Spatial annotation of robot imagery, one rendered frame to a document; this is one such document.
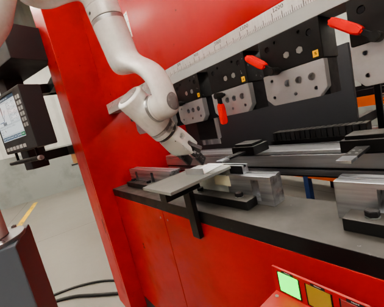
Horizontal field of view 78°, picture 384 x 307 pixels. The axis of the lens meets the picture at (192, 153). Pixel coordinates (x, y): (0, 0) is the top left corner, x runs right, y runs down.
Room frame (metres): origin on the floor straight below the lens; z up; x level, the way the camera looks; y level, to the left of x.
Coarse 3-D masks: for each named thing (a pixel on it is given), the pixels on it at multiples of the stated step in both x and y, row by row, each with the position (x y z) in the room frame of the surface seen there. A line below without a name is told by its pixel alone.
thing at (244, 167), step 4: (224, 164) 0.87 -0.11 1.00; (228, 164) 0.86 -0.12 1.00; (232, 164) 0.84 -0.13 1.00; (236, 164) 0.83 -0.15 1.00; (240, 164) 0.81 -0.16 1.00; (244, 164) 0.80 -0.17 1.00; (232, 168) 0.82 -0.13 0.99; (236, 168) 0.80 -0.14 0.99; (240, 168) 0.79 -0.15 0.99; (244, 168) 0.79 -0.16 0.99; (232, 172) 0.82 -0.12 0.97; (236, 172) 0.80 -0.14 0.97; (240, 172) 0.79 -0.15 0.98; (244, 172) 0.79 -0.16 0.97
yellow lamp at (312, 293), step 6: (306, 288) 0.41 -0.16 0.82; (312, 288) 0.40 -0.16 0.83; (312, 294) 0.40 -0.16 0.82; (318, 294) 0.39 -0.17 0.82; (324, 294) 0.38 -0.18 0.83; (312, 300) 0.40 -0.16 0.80; (318, 300) 0.39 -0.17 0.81; (324, 300) 0.38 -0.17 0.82; (330, 300) 0.38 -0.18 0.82; (318, 306) 0.40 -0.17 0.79; (324, 306) 0.39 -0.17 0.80; (330, 306) 0.38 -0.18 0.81
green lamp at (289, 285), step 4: (280, 276) 0.46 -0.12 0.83; (284, 276) 0.45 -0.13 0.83; (280, 280) 0.46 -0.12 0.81; (284, 280) 0.45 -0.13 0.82; (288, 280) 0.44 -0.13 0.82; (292, 280) 0.43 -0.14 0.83; (296, 280) 0.43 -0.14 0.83; (280, 284) 0.46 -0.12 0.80; (284, 284) 0.45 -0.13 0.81; (288, 284) 0.44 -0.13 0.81; (292, 284) 0.44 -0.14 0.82; (296, 284) 0.43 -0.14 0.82; (280, 288) 0.46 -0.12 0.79; (284, 288) 0.45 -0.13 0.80; (288, 288) 0.45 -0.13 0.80; (292, 288) 0.44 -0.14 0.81; (296, 288) 0.43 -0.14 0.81; (288, 292) 0.45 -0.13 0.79; (292, 292) 0.44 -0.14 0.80; (296, 292) 0.43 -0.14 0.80; (296, 296) 0.43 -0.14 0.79
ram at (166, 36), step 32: (128, 0) 1.09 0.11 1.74; (160, 0) 0.92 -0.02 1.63; (192, 0) 0.80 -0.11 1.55; (224, 0) 0.70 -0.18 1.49; (256, 0) 0.62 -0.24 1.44; (320, 0) 0.51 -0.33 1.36; (160, 32) 0.96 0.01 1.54; (192, 32) 0.82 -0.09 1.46; (224, 32) 0.72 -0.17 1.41; (256, 32) 0.64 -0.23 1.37; (96, 64) 1.53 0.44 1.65; (160, 64) 1.00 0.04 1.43
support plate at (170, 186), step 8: (192, 168) 0.93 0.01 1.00; (216, 168) 0.83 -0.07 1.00; (224, 168) 0.80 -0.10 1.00; (176, 176) 0.85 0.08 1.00; (184, 176) 0.83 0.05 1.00; (192, 176) 0.80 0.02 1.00; (200, 176) 0.77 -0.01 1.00; (208, 176) 0.75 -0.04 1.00; (152, 184) 0.82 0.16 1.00; (160, 184) 0.79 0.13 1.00; (168, 184) 0.77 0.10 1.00; (176, 184) 0.74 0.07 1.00; (184, 184) 0.72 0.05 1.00; (192, 184) 0.71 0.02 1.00; (160, 192) 0.71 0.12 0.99; (168, 192) 0.67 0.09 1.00; (176, 192) 0.67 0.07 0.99
